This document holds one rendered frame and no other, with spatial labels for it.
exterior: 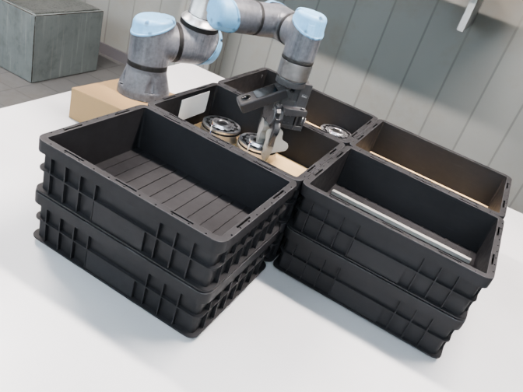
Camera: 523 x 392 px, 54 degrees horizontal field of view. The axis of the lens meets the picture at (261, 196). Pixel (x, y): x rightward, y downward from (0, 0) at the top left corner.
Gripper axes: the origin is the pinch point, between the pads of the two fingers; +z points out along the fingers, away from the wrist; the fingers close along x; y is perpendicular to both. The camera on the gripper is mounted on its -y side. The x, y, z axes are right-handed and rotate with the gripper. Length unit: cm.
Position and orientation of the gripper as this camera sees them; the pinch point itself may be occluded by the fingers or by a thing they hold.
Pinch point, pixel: (259, 152)
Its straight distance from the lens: 129.7
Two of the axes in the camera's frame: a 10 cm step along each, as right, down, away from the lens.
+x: -2.9, -5.6, 7.8
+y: 9.2, 0.7, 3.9
